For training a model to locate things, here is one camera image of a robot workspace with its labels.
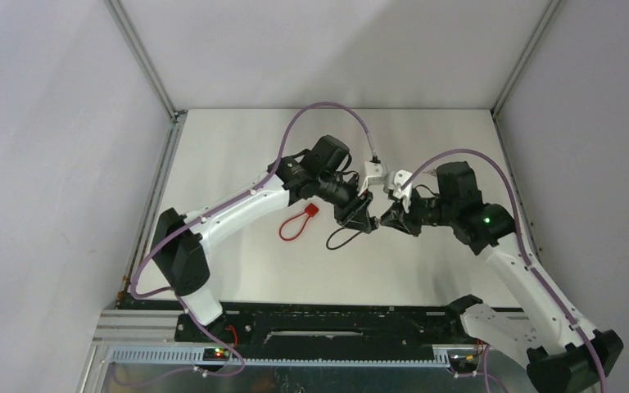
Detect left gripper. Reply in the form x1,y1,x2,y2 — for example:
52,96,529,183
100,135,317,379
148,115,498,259
314,171,373,234

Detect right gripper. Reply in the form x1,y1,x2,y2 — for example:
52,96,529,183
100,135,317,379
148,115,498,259
378,187,457,237

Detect black cable lock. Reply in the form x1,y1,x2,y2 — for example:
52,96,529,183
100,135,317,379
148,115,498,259
324,228,364,251

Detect red cable lock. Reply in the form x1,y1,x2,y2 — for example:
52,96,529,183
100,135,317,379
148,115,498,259
278,203,320,242

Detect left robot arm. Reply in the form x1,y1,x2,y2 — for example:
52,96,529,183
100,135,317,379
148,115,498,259
152,135,387,341

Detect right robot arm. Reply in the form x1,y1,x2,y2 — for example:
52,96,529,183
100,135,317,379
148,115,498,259
381,161,623,392

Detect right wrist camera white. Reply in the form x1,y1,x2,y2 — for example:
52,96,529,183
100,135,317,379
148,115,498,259
384,169,413,213

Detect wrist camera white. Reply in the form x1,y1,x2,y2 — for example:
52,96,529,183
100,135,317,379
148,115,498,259
384,169,413,213
357,156,388,197

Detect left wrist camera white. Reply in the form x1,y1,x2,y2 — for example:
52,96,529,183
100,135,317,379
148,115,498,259
357,156,388,197

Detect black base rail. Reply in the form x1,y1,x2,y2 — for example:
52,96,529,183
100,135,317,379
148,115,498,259
174,302,485,363

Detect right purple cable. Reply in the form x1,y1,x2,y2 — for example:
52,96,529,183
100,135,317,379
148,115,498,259
398,149,609,393

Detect purple cable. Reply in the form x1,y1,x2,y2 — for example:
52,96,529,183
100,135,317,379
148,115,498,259
129,102,382,378
398,149,609,393

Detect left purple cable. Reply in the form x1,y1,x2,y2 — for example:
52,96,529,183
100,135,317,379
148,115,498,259
129,102,382,378

